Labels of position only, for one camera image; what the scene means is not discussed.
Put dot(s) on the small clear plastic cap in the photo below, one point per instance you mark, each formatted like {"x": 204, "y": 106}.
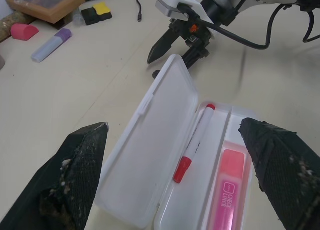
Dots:
{"x": 78, "y": 18}

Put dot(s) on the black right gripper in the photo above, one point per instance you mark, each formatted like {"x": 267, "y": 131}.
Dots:
{"x": 197, "y": 40}

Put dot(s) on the white plastic pencil case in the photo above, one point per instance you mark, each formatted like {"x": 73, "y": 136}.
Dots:
{"x": 160, "y": 140}

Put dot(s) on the white marker with red cap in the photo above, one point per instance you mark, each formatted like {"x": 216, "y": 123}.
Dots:
{"x": 200, "y": 135}

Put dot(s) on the pink half-round block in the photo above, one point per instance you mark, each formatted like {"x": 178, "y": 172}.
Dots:
{"x": 23, "y": 32}

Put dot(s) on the wooden picture frame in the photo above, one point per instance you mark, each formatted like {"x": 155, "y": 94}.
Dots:
{"x": 57, "y": 13}

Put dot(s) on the pink highlighter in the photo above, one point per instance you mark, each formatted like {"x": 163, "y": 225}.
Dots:
{"x": 227, "y": 190}

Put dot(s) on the yellow and black block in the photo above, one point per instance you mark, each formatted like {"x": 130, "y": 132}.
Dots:
{"x": 102, "y": 8}

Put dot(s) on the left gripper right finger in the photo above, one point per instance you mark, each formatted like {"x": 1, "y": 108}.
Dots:
{"x": 287, "y": 170}

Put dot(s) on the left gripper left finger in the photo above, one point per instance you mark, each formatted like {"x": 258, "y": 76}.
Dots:
{"x": 50, "y": 180}

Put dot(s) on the purple highlighter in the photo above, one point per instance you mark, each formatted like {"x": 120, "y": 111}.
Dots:
{"x": 47, "y": 49}

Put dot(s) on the cork log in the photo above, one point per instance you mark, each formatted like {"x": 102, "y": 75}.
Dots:
{"x": 10, "y": 21}

